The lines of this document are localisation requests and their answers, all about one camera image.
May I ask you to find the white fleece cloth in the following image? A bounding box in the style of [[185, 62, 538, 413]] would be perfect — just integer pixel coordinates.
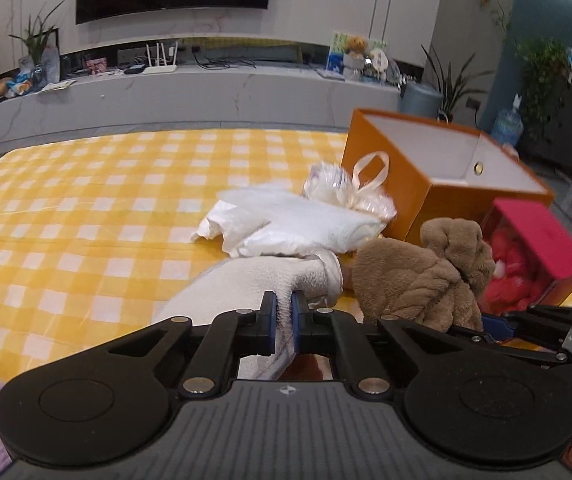
[[152, 249, 344, 380]]

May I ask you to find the brown plush toy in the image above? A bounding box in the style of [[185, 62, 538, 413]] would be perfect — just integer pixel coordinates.
[[347, 218, 495, 333]]

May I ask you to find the white plastic bag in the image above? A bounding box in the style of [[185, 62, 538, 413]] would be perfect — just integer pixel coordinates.
[[192, 184, 385, 258]]

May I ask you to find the white ribbon gift bag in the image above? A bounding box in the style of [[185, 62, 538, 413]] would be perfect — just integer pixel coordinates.
[[302, 151, 397, 224]]

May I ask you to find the pink box with red balls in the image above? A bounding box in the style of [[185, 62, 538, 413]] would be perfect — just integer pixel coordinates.
[[480, 198, 572, 315]]

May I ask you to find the orange storage box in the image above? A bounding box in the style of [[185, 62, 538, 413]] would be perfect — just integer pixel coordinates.
[[341, 108, 554, 245]]

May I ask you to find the blue water jug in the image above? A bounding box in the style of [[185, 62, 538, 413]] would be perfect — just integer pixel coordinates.
[[491, 94, 524, 148]]

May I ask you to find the yellow checkered mat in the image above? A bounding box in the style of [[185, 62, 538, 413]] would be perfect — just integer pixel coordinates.
[[0, 130, 346, 379]]

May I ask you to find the dark plant shelf cabinet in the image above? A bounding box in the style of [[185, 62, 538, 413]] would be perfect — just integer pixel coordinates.
[[517, 38, 572, 174]]

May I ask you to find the grey round trash bin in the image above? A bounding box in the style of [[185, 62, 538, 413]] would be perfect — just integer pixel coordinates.
[[399, 81, 443, 119]]

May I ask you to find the potted plant beside bin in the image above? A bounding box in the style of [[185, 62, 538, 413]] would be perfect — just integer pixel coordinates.
[[422, 47, 494, 122]]

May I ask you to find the small teddy bear figurine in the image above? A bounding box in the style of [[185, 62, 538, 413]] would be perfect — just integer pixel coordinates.
[[342, 36, 368, 81]]

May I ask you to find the grey marble TV console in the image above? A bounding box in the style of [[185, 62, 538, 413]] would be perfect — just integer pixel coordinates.
[[0, 65, 400, 143]]

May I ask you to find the white wifi router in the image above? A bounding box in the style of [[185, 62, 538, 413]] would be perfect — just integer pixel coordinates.
[[143, 41, 178, 75]]

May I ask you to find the green potted plant left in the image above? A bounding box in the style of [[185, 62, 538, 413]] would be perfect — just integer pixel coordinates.
[[8, 0, 65, 66]]

